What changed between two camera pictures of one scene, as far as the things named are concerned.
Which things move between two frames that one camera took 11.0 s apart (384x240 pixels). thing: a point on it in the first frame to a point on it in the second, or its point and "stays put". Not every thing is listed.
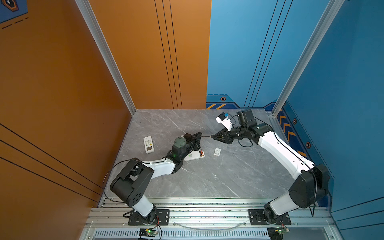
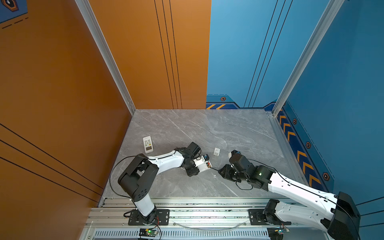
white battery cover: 217,151 stays put
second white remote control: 148,144 stays put
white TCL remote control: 195,154 to 202,164
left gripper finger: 197,146 to 192,171
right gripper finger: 223,134 to 225,171
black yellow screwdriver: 217,136 to 210,166
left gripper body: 188,147 to 192,164
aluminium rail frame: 208,219 stays put
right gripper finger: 223,137 to 228,174
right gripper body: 238,133 to 243,176
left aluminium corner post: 92,23 stays put
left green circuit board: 147,232 stays put
